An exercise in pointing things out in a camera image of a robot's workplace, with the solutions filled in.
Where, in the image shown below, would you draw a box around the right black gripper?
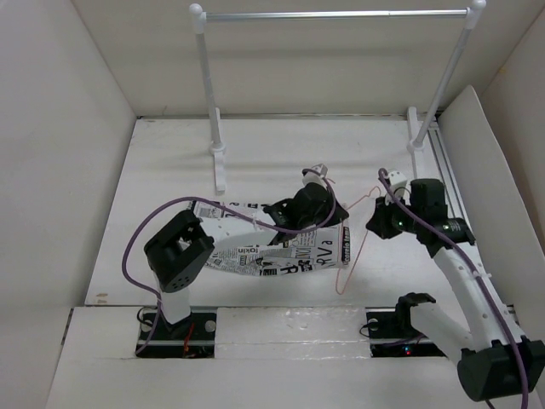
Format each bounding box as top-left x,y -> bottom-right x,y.
364,192 -> 423,239

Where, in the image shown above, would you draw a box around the pink wire hanger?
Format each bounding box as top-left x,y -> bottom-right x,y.
334,184 -> 382,296

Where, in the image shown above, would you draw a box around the newspaper print trousers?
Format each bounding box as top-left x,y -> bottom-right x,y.
206,222 -> 351,277

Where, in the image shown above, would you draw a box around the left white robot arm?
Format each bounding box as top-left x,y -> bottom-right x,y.
144,182 -> 349,338

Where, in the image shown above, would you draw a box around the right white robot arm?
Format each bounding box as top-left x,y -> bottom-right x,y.
366,169 -> 544,408

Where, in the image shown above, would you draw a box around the white garment rack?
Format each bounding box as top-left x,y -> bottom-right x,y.
188,1 -> 487,195

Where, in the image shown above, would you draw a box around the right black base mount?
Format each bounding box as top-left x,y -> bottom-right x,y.
359,292 -> 445,358

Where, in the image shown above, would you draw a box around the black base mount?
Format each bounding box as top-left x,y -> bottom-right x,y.
135,308 -> 217,359
359,292 -> 445,358

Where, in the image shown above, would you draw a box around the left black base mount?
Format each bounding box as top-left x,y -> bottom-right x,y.
135,308 -> 217,359

